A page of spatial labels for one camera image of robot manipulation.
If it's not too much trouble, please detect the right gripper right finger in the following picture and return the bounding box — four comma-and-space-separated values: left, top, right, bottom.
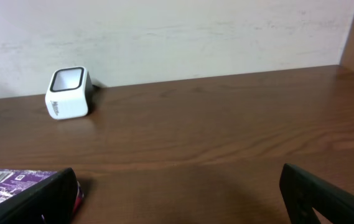
279, 164, 354, 223

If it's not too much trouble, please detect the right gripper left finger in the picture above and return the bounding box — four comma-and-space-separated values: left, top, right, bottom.
0, 167, 79, 224

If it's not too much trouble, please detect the white barcode scanner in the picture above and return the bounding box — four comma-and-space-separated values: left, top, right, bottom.
45, 66, 93, 120

